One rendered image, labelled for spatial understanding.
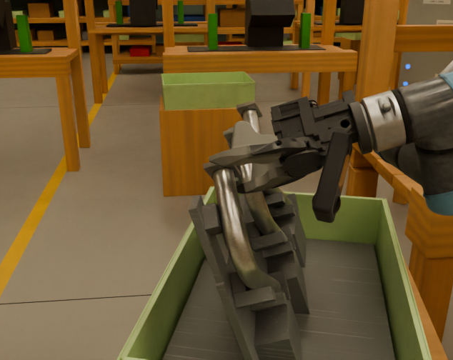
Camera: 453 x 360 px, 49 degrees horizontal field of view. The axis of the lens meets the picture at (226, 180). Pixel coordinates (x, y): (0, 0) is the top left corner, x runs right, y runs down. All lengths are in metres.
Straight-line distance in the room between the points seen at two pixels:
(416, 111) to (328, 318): 0.46
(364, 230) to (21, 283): 1.96
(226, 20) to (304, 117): 7.67
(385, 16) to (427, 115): 1.17
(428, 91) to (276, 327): 0.42
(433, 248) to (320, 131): 0.79
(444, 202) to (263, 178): 0.25
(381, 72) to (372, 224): 0.76
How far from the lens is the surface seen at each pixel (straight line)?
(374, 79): 1.85
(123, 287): 2.61
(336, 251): 1.19
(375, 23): 1.82
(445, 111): 0.68
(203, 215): 0.68
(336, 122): 0.69
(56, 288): 2.69
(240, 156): 0.64
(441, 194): 0.74
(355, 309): 1.02
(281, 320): 0.84
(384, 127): 0.67
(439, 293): 1.51
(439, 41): 2.01
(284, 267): 0.98
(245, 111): 1.02
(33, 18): 10.94
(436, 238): 1.41
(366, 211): 1.22
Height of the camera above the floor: 1.43
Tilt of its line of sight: 22 degrees down
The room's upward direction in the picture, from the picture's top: straight up
